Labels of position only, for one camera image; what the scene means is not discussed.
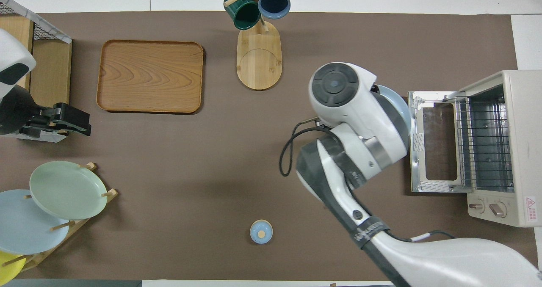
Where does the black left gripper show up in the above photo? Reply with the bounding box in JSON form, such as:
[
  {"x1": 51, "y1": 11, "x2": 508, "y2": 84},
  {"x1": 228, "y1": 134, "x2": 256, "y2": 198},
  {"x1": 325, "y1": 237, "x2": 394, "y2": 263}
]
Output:
[{"x1": 0, "y1": 86, "x2": 91, "y2": 137}]

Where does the cream toaster oven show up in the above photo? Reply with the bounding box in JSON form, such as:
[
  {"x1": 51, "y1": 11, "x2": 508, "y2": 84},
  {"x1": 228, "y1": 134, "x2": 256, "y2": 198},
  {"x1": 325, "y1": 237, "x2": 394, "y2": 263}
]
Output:
[{"x1": 408, "y1": 70, "x2": 542, "y2": 227}]

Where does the pale green plate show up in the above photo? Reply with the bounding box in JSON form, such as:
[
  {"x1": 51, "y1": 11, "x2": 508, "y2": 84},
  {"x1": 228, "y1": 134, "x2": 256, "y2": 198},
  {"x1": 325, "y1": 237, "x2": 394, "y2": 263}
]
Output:
[{"x1": 30, "y1": 161, "x2": 107, "y2": 220}]

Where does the wooden plate rack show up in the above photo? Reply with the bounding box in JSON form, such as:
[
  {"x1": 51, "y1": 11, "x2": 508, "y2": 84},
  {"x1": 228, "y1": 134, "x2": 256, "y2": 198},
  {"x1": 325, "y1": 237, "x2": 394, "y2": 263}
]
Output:
[{"x1": 13, "y1": 162, "x2": 118, "y2": 271}]

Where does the light blue racked plate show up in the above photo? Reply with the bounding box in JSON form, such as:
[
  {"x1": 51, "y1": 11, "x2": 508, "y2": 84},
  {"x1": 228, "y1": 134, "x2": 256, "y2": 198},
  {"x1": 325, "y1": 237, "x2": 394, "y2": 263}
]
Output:
[{"x1": 0, "y1": 189, "x2": 70, "y2": 255}]

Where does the wooden serving tray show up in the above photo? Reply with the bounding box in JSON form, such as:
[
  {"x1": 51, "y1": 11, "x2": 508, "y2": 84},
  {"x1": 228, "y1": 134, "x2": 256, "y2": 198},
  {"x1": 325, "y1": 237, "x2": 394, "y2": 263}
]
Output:
[{"x1": 97, "y1": 40, "x2": 205, "y2": 114}]

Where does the brown table mat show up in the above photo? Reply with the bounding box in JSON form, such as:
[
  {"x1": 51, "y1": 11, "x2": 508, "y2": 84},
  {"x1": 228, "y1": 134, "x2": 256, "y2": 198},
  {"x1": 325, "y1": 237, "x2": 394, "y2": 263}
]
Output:
[{"x1": 0, "y1": 11, "x2": 538, "y2": 281}]

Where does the yellow plate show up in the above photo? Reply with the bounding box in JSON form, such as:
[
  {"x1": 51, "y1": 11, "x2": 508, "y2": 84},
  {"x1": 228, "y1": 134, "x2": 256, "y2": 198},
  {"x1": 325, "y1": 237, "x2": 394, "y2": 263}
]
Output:
[{"x1": 0, "y1": 251, "x2": 26, "y2": 287}]

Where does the wooden mug tree stand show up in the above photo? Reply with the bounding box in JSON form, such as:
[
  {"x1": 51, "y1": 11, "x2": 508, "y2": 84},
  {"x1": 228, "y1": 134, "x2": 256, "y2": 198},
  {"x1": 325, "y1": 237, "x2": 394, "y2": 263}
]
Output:
[{"x1": 224, "y1": 0, "x2": 293, "y2": 91}]

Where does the dark green mug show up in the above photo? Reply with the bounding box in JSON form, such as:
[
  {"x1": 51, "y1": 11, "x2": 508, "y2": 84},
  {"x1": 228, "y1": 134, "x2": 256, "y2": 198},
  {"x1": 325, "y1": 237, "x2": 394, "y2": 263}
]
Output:
[{"x1": 224, "y1": 0, "x2": 261, "y2": 30}]

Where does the blue mug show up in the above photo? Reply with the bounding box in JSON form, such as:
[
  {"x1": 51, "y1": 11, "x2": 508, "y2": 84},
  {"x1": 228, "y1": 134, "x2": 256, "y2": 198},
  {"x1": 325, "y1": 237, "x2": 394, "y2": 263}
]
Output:
[{"x1": 257, "y1": 0, "x2": 291, "y2": 19}]

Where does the wire and wood shelf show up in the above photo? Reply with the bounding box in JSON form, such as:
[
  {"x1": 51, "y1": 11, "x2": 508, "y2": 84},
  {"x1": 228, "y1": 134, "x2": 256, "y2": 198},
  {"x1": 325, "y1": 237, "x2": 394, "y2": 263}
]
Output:
[{"x1": 0, "y1": 0, "x2": 72, "y2": 143}]

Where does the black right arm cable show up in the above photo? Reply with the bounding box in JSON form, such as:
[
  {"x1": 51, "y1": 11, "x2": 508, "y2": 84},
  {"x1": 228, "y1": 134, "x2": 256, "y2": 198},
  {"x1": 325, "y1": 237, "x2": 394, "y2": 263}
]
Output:
[{"x1": 279, "y1": 118, "x2": 336, "y2": 177}]

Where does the thin black white cable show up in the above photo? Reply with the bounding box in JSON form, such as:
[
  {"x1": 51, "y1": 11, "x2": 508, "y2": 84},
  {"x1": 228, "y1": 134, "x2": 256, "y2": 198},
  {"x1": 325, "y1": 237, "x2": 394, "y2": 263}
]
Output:
[{"x1": 394, "y1": 230, "x2": 456, "y2": 242}]

